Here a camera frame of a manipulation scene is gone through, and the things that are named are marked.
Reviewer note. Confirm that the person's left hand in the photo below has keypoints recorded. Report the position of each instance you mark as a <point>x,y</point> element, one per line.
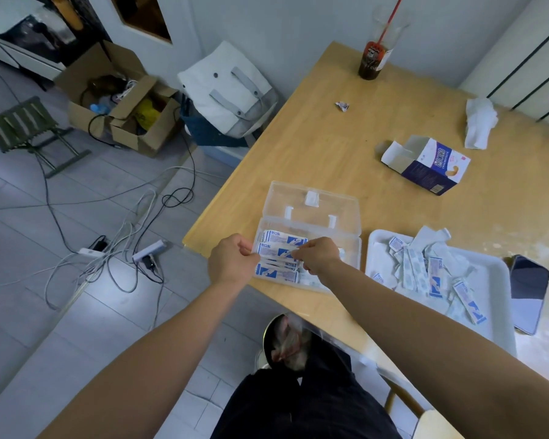
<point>228,262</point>

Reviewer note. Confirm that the person's right hand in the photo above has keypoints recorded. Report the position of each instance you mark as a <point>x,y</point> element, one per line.
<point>321,256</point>

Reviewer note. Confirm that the person's right thumb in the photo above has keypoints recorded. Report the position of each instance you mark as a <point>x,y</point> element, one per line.
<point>304,247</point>

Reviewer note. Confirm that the person's left thumb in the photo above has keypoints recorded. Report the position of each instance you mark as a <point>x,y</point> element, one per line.
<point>245,244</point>

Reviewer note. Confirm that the blue white bandage packet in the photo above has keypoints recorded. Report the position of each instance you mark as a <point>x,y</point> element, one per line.
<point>277,252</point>

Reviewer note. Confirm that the person's right forearm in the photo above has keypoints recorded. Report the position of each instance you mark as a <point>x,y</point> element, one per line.
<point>430,356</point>

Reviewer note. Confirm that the person's left forearm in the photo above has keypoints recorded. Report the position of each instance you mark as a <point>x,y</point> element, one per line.
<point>164,361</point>

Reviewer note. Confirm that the clear plastic storage box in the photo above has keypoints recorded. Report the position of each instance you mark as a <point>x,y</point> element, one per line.
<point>313,210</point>

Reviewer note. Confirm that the stack of bandage packets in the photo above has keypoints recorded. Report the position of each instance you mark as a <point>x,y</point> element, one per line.
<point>274,272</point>

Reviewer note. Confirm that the white power strip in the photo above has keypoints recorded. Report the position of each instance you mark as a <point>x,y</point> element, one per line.
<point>150,251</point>
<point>91,252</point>

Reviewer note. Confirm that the black sandal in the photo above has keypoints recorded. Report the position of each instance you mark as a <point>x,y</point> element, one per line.
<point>283,342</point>

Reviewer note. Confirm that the dark blue basket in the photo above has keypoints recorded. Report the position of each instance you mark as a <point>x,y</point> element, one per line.
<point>210,132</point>

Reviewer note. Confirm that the pile of torn bandage wrappers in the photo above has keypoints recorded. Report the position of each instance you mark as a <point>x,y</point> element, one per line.
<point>421,269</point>

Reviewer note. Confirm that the black power adapter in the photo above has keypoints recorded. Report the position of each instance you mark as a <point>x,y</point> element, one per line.
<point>100,244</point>

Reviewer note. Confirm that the small crumpled paper scrap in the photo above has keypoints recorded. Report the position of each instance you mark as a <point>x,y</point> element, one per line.
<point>342,106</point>

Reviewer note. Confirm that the white purple bandage carton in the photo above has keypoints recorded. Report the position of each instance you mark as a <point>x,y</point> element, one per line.
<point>432,166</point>

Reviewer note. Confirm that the small open cardboard box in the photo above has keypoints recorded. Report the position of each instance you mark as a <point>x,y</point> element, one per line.
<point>146,127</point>

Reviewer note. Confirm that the black trousers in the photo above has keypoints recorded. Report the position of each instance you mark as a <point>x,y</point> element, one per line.
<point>302,402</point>

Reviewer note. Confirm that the yellow plastic bag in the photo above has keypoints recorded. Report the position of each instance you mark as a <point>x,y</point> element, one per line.
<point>147,113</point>

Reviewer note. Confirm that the white plastic tray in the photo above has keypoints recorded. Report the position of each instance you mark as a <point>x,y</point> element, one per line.
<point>489,278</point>

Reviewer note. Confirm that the blue plastic bottle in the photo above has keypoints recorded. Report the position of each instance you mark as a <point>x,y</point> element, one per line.
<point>99,108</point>

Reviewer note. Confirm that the wooden chair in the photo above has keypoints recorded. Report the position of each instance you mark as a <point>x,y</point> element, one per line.
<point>421,413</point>

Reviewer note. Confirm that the plastic cup with dark drink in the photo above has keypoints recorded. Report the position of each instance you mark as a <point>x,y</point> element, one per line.
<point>375,54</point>

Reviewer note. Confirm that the crumpled white tissue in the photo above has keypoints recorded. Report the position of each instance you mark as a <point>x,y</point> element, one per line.
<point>480,123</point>

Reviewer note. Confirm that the large open cardboard box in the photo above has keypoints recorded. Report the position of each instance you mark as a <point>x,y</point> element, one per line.
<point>96,73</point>

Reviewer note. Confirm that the black smartphone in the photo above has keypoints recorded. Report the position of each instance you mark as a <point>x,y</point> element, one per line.
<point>528,292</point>

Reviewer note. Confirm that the red drinking straw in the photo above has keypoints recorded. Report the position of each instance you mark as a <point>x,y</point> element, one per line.
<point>390,20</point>

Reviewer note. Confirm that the white door with window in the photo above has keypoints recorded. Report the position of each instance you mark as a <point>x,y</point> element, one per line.
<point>142,22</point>

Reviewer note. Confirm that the green folding stool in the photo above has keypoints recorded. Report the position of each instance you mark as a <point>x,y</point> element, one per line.
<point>25,125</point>

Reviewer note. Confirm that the white panelled cabinet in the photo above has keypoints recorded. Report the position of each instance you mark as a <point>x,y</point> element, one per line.
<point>526,59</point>

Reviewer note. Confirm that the white shelf unit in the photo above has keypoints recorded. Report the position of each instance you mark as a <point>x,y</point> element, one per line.
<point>23,27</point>

